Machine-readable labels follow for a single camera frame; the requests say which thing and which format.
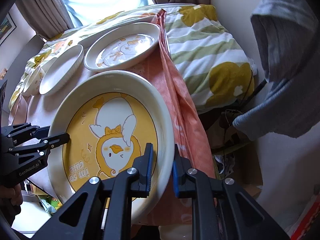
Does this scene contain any grey hanging garment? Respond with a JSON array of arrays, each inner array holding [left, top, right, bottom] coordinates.
[[233, 0, 319, 140]]

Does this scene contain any plain white deep plate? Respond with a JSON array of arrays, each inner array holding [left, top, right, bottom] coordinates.
[[39, 44, 84, 96]]

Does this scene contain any large yellow duck plate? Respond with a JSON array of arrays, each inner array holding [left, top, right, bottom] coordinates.
[[47, 70, 175, 223]]

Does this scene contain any brown curtain left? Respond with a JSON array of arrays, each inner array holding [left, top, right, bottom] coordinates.
[[15, 0, 74, 40]]

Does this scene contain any white bowl yellow pattern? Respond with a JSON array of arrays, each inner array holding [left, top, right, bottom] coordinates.
[[22, 57, 57, 97]]

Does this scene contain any framed wall picture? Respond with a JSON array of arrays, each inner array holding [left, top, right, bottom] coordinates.
[[0, 13, 16, 44]]

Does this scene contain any floral green yellow duvet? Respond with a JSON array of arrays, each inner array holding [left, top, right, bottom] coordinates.
[[8, 3, 258, 113]]

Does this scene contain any white duck cartoon plate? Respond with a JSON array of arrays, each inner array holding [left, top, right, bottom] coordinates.
[[84, 22, 160, 73]]

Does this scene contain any person's left hand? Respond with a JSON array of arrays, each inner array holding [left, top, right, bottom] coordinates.
[[1, 184, 23, 226]]

